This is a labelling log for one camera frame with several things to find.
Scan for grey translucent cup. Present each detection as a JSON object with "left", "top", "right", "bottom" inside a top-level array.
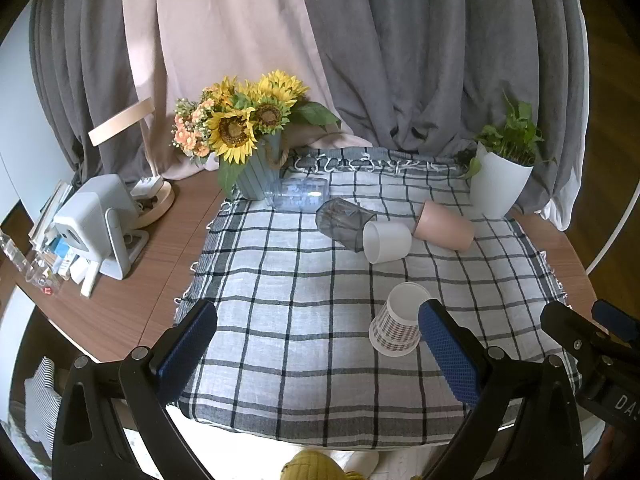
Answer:
[{"left": 315, "top": 198, "right": 378, "bottom": 253}]

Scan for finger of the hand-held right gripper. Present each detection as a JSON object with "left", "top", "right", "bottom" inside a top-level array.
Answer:
[
  {"left": 540, "top": 300, "right": 610, "bottom": 377},
  {"left": 592, "top": 299, "right": 640, "bottom": 350}
]

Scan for white projector on stand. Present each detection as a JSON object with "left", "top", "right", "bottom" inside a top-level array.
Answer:
[{"left": 52, "top": 174, "right": 150, "bottom": 281}]

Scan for white desk lamp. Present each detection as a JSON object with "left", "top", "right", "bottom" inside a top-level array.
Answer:
[{"left": 88, "top": 97, "right": 176, "bottom": 228}]

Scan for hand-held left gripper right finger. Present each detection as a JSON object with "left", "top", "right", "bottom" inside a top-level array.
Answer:
[{"left": 417, "top": 298, "right": 586, "bottom": 480}]

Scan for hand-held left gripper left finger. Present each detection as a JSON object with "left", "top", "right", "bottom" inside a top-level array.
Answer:
[{"left": 51, "top": 299, "right": 219, "bottom": 480}]

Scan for striped cloth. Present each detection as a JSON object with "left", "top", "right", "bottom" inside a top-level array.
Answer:
[{"left": 24, "top": 356, "right": 64, "bottom": 453}]

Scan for white curved rail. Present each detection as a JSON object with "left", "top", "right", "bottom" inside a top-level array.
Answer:
[{"left": 584, "top": 160, "right": 640, "bottom": 277}]

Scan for checkered grey tablecloth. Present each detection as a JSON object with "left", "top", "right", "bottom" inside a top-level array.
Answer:
[{"left": 172, "top": 147, "right": 583, "bottom": 448}]

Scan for white power adapter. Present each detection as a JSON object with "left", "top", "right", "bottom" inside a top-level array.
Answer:
[{"left": 131, "top": 176, "right": 164, "bottom": 202}]

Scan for clear small bottles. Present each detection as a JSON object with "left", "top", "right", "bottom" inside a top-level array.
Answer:
[{"left": 0, "top": 230, "right": 66, "bottom": 297}]

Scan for clear blue glass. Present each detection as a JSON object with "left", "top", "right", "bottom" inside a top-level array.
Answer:
[{"left": 265, "top": 176, "right": 329, "bottom": 212}]

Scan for pink curtain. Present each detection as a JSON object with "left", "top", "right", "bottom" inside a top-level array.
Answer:
[{"left": 122, "top": 0, "right": 369, "bottom": 182}]

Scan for white plant pot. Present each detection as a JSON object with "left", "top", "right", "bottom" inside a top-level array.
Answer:
[{"left": 467, "top": 141, "right": 536, "bottom": 221}]

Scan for pink plastic cup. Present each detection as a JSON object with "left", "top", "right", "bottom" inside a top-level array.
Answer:
[{"left": 412, "top": 200, "right": 476, "bottom": 252}]

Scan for plaid patterned paper cup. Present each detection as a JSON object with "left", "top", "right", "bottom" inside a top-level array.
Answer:
[{"left": 368, "top": 281, "right": 432, "bottom": 357}]

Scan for white plastic cup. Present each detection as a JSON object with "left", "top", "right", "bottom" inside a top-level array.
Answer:
[{"left": 362, "top": 220, "right": 413, "bottom": 265}]

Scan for stack of books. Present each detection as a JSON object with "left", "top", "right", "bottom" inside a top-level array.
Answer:
[{"left": 27, "top": 180, "right": 76, "bottom": 247}]

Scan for green potted plant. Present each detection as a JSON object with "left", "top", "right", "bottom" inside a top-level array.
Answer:
[{"left": 457, "top": 90, "right": 557, "bottom": 181}]

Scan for sunflower bouquet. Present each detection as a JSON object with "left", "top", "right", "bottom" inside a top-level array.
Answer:
[{"left": 171, "top": 70, "right": 343, "bottom": 199}]

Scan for blue-grey ribbed vase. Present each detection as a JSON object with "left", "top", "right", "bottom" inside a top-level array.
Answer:
[{"left": 232, "top": 132, "right": 290, "bottom": 201}]

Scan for grey curtain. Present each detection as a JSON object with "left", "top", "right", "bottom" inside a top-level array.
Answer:
[
  {"left": 290, "top": 0, "right": 587, "bottom": 217},
  {"left": 27, "top": 0, "right": 140, "bottom": 187}
]

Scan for yellow plush toy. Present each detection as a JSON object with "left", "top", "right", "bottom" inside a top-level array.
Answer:
[{"left": 280, "top": 449, "right": 371, "bottom": 480}]

